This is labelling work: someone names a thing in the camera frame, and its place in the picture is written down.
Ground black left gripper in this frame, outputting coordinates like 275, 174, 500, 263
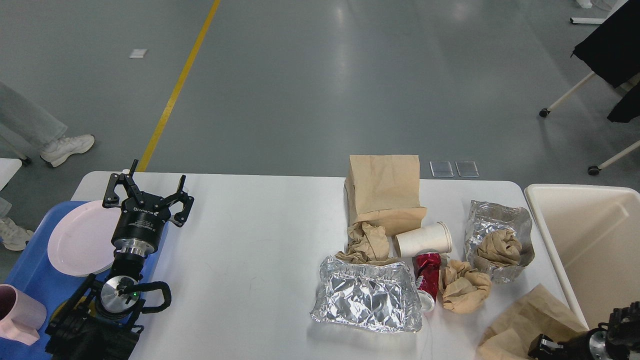
102, 159, 195, 258

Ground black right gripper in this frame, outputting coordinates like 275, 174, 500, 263
527, 328, 611, 360

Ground brown paper bag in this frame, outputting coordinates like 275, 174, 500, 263
477, 284, 587, 360
344, 154, 427, 237

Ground pink plate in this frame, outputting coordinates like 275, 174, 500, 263
47, 200, 121, 277

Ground brown paper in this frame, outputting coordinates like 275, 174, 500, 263
476, 228, 522, 268
439, 259, 492, 314
334, 222, 399, 266

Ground pink mug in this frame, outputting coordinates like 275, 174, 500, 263
0, 284, 47, 346

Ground large foil sheet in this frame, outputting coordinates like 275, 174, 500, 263
310, 256, 423, 334

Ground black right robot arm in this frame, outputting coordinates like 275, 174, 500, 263
527, 301, 640, 360

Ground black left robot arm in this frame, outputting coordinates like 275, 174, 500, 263
45, 159, 194, 360

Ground teal mug yellow inside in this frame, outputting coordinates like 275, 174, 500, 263
56, 295, 86, 322

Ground blue plastic tray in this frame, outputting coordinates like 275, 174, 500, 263
0, 201, 171, 360

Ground beige plastic bin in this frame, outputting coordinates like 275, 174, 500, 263
525, 184, 640, 331

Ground small crumpled foil sheet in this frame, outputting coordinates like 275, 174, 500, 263
464, 200, 535, 284

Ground person legs at left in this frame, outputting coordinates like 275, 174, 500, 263
0, 83, 96, 252

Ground white side table corner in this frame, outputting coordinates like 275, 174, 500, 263
0, 157, 23, 191

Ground crushed red soda can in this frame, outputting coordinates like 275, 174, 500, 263
413, 249, 442, 313

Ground white paper cup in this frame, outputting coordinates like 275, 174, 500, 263
391, 221, 453, 258

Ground clear floor plate right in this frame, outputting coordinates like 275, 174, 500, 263
455, 161, 480, 178

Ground clear floor plate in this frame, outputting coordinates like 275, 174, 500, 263
429, 161, 455, 178
455, 161, 480, 178

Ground clear floor plate left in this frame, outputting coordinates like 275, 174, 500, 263
429, 161, 455, 178

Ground black cloth on rack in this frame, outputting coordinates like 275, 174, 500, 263
572, 0, 640, 124

